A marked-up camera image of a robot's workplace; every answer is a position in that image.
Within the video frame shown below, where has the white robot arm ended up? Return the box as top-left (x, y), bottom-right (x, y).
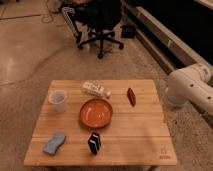
top-left (165, 63), bottom-right (213, 116)

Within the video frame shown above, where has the black and white eraser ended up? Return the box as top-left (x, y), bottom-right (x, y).
top-left (88, 132), bottom-right (101, 154)

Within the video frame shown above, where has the dark red oblong object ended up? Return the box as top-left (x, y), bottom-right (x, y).
top-left (127, 88), bottom-right (136, 107)

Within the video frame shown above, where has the orange plate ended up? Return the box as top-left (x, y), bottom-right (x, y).
top-left (79, 99), bottom-right (113, 128)

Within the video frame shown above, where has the wooden table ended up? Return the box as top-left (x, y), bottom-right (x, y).
top-left (24, 80), bottom-right (177, 166)

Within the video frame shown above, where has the clear plastic cup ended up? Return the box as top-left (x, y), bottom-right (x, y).
top-left (48, 90), bottom-right (67, 112)

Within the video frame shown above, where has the small black box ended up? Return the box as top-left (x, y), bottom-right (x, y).
top-left (121, 25), bottom-right (135, 38)

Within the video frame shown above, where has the black office chair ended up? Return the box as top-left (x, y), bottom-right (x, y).
top-left (61, 0), bottom-right (124, 59)

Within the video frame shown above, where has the blue sponge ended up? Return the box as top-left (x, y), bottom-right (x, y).
top-left (43, 132), bottom-right (66, 155)

